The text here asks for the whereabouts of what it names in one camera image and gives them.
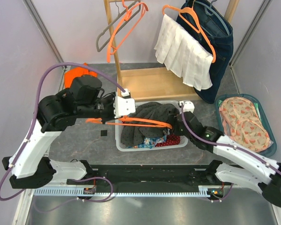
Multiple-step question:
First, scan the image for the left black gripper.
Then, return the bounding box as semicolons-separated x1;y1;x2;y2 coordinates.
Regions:
77;92;123;124

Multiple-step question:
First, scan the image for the red polka dot skirt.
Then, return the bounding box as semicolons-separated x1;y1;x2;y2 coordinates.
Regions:
155;134;180;147

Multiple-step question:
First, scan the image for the orange hanger of grey skirt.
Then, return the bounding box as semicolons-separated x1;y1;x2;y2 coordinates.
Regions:
86;116;172;129

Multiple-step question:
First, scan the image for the blue floral skirt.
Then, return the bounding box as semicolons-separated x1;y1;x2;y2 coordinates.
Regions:
127;135;167;149

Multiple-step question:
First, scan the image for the grey dotted skirt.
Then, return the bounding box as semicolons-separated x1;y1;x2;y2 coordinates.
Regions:
120;102;179;147

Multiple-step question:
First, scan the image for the orange hanger of floral skirt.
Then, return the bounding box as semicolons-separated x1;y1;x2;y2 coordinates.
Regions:
106;0;149;63

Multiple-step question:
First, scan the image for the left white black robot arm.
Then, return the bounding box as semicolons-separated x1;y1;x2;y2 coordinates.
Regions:
9;75;116;189

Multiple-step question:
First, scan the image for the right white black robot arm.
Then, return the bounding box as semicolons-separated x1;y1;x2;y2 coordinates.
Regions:
169;112;281;208

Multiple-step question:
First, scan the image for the white pleated skirt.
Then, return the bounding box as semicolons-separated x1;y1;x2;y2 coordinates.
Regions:
154;15;213;91

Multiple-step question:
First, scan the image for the dark blue denim skirt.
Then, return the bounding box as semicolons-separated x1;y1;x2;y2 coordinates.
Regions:
181;0;234;104

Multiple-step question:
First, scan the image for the orange hanger of white skirt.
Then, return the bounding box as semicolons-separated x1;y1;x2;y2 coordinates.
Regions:
162;5;216;63

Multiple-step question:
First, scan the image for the orange hanger on denim skirt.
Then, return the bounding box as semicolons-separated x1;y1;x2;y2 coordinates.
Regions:
179;7;203;33

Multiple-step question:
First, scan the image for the white plastic laundry basket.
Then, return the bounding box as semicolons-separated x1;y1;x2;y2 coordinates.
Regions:
115;100;188;152

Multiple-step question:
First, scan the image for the small black square marker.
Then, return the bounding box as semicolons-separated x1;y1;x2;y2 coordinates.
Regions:
100;130;108;136

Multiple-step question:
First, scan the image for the orange cloth on floor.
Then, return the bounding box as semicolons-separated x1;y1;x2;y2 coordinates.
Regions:
64;67;98;88

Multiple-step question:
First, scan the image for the wooden clothes rack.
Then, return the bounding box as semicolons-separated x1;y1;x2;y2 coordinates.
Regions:
103;0;240;102

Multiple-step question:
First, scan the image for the peach floral garment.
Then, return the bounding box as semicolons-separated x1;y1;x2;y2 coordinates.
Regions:
219;97;272;152

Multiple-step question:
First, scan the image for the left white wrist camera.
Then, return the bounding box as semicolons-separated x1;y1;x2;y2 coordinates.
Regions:
113;89;136;119

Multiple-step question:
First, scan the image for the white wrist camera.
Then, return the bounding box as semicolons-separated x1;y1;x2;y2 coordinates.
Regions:
113;89;136;119
178;101;195;113

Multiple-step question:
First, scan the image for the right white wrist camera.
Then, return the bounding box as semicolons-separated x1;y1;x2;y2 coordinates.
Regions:
178;101;195;113

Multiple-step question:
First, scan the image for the slotted grey cable duct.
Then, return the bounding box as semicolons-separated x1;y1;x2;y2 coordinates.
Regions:
34;187;212;197

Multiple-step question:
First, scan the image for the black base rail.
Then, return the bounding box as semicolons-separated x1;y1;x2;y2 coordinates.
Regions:
39;164;234;194

